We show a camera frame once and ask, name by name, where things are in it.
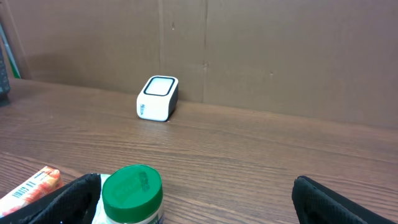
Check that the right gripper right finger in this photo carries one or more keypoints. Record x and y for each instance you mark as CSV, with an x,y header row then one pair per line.
x,y
315,204

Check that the teal wet wipes pack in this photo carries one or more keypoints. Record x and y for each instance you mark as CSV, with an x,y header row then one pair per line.
x,y
100,216

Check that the orange Kleenex tissue pack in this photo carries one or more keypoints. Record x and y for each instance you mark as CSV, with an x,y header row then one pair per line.
x,y
42,183

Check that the green lid jar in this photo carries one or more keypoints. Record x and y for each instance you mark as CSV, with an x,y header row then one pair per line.
x,y
134,194

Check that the white barcode scanner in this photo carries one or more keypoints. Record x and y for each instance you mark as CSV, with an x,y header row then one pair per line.
x,y
158,98

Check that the grey plastic mesh basket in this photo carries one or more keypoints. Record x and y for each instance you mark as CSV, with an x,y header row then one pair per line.
x,y
4,82

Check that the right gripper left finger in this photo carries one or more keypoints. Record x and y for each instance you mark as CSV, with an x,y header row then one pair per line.
x,y
73,203

